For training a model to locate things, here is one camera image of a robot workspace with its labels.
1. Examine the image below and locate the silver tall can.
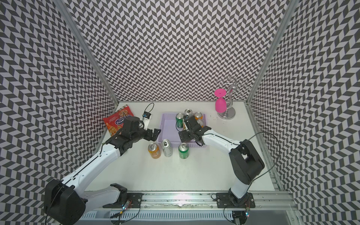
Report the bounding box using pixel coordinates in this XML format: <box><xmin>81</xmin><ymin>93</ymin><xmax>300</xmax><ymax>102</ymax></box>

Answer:
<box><xmin>161</xmin><ymin>139</ymin><xmax>173</xmax><ymax>157</ymax></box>

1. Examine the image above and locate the green can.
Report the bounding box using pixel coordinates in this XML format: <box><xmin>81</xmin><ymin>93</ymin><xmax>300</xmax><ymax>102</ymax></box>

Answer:
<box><xmin>176</xmin><ymin>113</ymin><xmax>184</xmax><ymax>129</ymax></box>
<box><xmin>178</xmin><ymin>143</ymin><xmax>189</xmax><ymax>159</ymax></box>

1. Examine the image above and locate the lilac plastic basket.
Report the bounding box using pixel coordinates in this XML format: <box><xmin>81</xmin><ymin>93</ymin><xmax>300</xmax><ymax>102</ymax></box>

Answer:
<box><xmin>157</xmin><ymin>112</ymin><xmax>210</xmax><ymax>148</ymax></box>

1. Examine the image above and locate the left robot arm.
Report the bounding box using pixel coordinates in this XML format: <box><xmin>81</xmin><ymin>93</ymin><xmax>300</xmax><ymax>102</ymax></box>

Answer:
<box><xmin>44</xmin><ymin>117</ymin><xmax>161</xmax><ymax>225</ymax></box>

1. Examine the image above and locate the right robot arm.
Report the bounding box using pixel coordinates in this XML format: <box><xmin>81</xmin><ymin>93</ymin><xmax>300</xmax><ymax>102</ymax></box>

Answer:
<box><xmin>179</xmin><ymin>116</ymin><xmax>265</xmax><ymax>208</ymax></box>

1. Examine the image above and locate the orange Fanta can right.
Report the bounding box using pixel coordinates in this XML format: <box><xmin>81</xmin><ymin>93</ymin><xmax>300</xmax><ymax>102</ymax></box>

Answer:
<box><xmin>197</xmin><ymin>119</ymin><xmax>205</xmax><ymax>128</ymax></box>

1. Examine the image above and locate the orange fanta can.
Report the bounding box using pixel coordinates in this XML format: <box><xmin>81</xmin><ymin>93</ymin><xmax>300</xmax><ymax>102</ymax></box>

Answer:
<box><xmin>197</xmin><ymin>119</ymin><xmax>205</xmax><ymax>128</ymax></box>
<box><xmin>193</xmin><ymin>112</ymin><xmax>203</xmax><ymax>120</ymax></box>

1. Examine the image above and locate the orange Fanta can back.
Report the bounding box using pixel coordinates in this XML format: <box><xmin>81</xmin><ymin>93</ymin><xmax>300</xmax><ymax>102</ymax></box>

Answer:
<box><xmin>193</xmin><ymin>112</ymin><xmax>203</xmax><ymax>120</ymax></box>

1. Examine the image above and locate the red candy bag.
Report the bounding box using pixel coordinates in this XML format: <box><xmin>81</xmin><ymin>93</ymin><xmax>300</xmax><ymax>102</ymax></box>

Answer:
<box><xmin>103</xmin><ymin>105</ymin><xmax>134</xmax><ymax>136</ymax></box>

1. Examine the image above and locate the white patterned can back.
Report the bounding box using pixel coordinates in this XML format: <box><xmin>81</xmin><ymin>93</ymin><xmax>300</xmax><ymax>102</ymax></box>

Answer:
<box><xmin>184</xmin><ymin>109</ymin><xmax>193</xmax><ymax>117</ymax></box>

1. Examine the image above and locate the green can back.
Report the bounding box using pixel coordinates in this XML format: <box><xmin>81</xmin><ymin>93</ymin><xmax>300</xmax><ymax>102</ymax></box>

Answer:
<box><xmin>176</xmin><ymin>113</ymin><xmax>184</xmax><ymax>129</ymax></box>

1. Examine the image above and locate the pink wine glass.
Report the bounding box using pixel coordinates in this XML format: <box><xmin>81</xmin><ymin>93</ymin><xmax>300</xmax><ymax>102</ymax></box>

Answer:
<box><xmin>214</xmin><ymin>89</ymin><xmax>227</xmax><ymax>113</ymax></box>

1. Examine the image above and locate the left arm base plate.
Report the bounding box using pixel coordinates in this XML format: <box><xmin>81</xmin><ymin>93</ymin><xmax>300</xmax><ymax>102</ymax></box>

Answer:
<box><xmin>103</xmin><ymin>192</ymin><xmax>143</xmax><ymax>210</ymax></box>

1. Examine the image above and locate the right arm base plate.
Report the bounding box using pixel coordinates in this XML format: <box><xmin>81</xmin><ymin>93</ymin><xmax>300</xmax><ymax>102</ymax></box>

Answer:
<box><xmin>215</xmin><ymin>192</ymin><xmax>256</xmax><ymax>209</ymax></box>

